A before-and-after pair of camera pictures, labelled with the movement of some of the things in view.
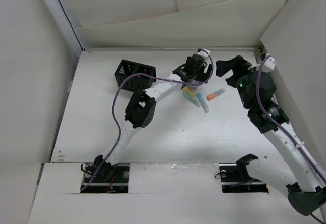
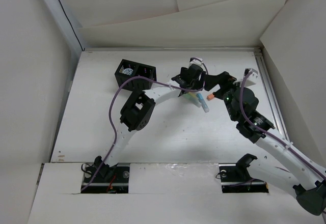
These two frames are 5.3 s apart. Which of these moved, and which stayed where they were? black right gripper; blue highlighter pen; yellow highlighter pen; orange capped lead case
Moved: black right gripper
Stayed: orange capped lead case; yellow highlighter pen; blue highlighter pen
